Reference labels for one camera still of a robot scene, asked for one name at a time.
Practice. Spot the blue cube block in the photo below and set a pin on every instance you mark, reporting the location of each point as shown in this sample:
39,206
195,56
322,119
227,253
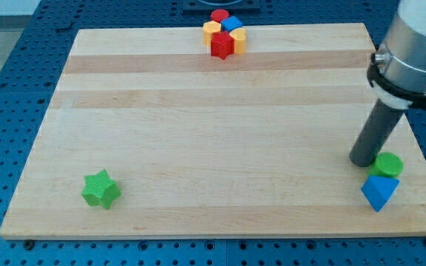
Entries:
231,23

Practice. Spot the green star block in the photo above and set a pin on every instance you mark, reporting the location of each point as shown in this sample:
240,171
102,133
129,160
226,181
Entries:
100,190

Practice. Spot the blue triangle block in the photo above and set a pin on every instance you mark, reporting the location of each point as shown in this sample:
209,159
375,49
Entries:
378,190

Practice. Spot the yellow heart block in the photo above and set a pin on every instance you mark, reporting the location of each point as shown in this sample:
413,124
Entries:
239,36

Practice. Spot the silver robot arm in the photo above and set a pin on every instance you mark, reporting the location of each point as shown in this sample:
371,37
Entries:
397,72

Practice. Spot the green cylinder block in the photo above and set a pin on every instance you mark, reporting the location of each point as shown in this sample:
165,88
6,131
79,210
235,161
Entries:
386,164

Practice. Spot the wooden board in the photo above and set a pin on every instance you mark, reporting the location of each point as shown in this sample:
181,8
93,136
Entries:
253,146

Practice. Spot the yellow hexagon block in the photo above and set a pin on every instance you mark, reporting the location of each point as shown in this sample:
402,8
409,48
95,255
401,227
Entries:
208,29

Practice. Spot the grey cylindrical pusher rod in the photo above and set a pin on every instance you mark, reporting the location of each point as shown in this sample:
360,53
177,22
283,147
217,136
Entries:
378,127

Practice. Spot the red star block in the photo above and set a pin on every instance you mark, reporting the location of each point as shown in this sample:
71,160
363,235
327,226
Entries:
222,45

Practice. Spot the red cylinder block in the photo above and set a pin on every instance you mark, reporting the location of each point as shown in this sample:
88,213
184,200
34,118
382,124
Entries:
219,14

